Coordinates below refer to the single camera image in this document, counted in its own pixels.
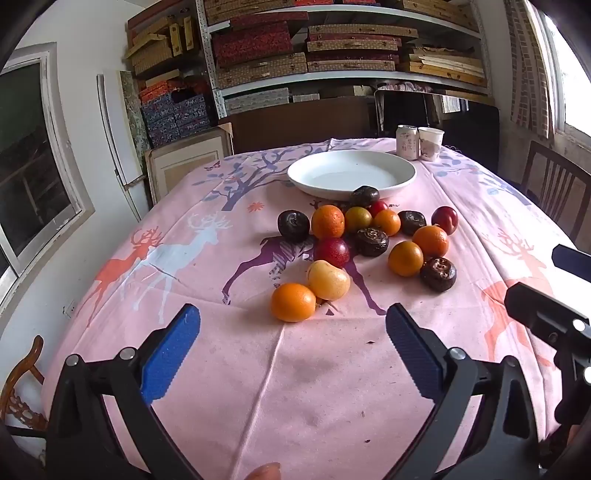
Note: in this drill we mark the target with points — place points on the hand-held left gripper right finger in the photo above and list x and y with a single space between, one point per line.
413 353

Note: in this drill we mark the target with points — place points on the leaning white board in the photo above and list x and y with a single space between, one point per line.
113 138

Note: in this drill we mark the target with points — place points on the dark wooden cabinet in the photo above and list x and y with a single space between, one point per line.
323 122

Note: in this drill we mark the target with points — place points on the bright window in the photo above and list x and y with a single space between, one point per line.
570 69

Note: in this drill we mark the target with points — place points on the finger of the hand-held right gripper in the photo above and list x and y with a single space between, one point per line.
572 259
535 309

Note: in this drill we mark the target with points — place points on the dark brown round fruit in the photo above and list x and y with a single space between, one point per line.
412 222
437 274
371 241
364 195
293 225

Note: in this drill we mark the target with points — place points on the white framed window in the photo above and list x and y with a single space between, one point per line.
32 175

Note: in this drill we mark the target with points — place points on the small orange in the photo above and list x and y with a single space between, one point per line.
388 223

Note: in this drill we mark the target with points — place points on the red plum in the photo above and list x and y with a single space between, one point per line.
331 252
379 206
445 219

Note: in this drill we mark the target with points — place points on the leaning picture frame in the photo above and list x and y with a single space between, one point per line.
184 161

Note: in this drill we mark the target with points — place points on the carved brown wooden chair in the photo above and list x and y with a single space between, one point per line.
21 392

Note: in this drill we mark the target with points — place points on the stack of red patterned boxes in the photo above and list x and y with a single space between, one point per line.
251 44

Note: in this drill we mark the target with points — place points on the white wall outlet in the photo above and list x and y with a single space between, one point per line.
70 308

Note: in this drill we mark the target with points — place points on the pale yellow fruit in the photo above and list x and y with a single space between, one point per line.
328 279

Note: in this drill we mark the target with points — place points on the brick pattern curtain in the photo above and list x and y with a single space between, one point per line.
528 69

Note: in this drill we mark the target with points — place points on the dark slatted wooden chair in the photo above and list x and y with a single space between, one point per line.
561 184

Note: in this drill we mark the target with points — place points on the stack of blue patterned boxes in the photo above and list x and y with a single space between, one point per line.
178 117

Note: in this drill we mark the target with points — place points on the white paper cup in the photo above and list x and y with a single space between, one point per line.
431 144

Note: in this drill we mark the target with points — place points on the large orange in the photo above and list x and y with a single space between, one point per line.
430 241
292 302
405 258
328 221

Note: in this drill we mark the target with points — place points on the person's left hand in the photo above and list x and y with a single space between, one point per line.
263 472

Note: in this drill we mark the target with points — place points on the white metal shelf unit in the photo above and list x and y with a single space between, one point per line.
351 79

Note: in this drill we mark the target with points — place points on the yellow-green plum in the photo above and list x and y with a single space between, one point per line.
358 218

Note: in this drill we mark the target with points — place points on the pink deer print tablecloth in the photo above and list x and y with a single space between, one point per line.
286 383

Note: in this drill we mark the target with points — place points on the white oval plate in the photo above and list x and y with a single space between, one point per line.
323 177

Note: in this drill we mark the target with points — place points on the pink drink can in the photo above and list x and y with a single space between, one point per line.
407 142

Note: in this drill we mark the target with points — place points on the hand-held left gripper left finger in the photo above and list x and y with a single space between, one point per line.
173 350

